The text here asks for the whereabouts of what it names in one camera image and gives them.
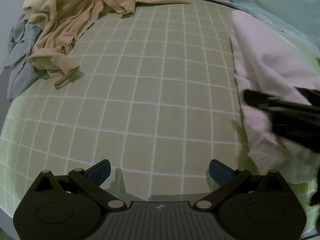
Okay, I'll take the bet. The white garment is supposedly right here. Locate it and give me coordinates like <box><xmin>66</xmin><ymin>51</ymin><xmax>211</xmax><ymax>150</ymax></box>
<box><xmin>231</xmin><ymin>10</ymin><xmax>319</xmax><ymax>184</ymax></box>

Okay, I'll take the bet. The green grid cutting mat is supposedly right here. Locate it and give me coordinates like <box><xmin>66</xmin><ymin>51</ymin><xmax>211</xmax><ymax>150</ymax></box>
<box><xmin>0</xmin><ymin>0</ymin><xmax>320</xmax><ymax>233</ymax></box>

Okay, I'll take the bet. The grey-blue crumpled garment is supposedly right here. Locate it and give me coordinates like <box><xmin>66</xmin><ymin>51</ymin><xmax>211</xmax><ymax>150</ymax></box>
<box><xmin>3</xmin><ymin>14</ymin><xmax>46</xmax><ymax>100</ymax></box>

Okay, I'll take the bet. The beige garment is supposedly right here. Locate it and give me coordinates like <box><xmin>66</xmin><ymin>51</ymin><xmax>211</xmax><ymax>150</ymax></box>
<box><xmin>23</xmin><ymin>0</ymin><xmax>189</xmax><ymax>88</ymax></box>

